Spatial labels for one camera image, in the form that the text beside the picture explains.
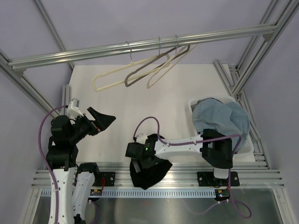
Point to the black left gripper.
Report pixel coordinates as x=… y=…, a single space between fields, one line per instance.
x=102 y=121

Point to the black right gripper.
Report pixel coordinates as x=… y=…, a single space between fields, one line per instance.
x=144 y=164

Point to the black garment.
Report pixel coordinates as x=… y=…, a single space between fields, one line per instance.
x=150 y=177

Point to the light blue denim skirt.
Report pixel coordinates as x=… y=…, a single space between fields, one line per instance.
x=226 y=118

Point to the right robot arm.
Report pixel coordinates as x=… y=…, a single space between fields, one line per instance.
x=214 y=147

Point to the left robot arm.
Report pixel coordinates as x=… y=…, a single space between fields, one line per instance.
x=71 y=184

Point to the white plastic basket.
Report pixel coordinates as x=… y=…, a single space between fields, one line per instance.
x=247 y=149

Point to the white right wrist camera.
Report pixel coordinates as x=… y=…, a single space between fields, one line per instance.
x=140 y=138

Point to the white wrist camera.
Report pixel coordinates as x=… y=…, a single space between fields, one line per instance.
x=140 y=138
x=73 y=108

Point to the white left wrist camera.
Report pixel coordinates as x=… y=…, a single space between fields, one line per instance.
x=73 y=108

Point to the aluminium frame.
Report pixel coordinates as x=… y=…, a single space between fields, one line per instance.
x=247 y=49

